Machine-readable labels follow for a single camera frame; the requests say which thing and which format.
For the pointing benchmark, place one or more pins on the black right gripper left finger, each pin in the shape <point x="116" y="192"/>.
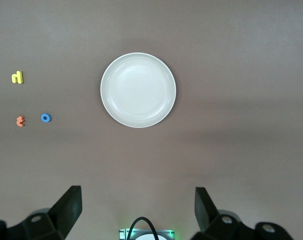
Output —
<point x="64" y="215"/>

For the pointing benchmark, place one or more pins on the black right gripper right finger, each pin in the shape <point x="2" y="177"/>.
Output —
<point x="209" y="220"/>

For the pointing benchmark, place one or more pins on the blue foam letter o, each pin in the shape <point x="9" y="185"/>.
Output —
<point x="48" y="118"/>

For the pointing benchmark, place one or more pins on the orange foam letter t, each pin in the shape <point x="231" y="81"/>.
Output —
<point x="20" y="121"/>

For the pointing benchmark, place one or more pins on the yellow foam letter h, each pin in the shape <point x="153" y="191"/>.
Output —
<point x="21" y="77"/>

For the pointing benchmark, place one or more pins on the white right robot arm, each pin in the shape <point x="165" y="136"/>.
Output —
<point x="144" y="238"/>

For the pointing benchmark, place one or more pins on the beige round plate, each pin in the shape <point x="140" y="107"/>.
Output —
<point x="138" y="90"/>

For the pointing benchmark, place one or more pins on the brown table cover sheet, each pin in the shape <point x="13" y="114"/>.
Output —
<point x="229" y="50"/>

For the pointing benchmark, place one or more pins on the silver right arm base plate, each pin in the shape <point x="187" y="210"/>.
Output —
<point x="122" y="235"/>

